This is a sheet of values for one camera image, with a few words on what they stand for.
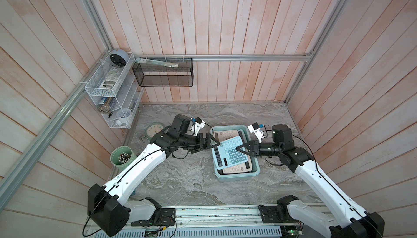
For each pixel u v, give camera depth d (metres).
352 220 0.39
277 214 0.72
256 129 0.67
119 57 0.80
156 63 0.90
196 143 0.63
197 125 0.69
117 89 0.76
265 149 0.63
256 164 0.76
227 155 0.70
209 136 0.63
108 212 0.38
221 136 0.88
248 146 0.66
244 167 0.77
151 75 1.07
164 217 0.73
